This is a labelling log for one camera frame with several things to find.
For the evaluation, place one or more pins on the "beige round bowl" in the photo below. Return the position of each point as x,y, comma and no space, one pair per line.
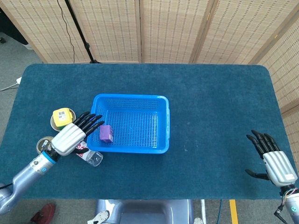
53,127

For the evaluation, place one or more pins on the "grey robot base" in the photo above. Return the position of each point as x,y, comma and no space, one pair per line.
144,210

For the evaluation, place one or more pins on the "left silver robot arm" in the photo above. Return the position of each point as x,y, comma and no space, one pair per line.
25,172

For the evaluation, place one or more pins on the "blue plastic perforated basket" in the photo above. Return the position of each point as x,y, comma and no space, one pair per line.
128,150

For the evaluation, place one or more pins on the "white shoe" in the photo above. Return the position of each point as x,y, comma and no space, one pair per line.
28,46

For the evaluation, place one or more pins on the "yellow floor tape strip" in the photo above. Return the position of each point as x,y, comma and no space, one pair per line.
233,212

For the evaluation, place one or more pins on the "clear bottle white red label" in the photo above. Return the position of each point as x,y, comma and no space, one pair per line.
94,158

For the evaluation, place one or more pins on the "red shoe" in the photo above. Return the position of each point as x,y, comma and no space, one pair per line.
44,212

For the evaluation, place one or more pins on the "bamboo folding screen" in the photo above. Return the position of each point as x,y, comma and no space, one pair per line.
175,30

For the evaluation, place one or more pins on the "black tripod stand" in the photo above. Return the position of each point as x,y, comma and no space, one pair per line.
80,35

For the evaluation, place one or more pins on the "small purple carton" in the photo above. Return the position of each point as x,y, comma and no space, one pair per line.
105,133

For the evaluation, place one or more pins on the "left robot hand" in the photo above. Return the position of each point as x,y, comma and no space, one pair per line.
67,140

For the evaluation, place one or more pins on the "teal table cloth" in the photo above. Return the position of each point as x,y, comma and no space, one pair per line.
210,93

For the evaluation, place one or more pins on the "clear spice jar black lid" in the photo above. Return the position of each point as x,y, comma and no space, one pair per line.
43,144

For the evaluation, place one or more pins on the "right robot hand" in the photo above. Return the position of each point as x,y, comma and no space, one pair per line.
278,165

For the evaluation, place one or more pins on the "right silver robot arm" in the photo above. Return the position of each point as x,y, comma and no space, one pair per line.
293,205

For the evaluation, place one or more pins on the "white power strip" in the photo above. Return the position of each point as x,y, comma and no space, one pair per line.
18,80

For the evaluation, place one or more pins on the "green box with yellow lid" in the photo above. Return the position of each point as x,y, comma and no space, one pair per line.
61,116

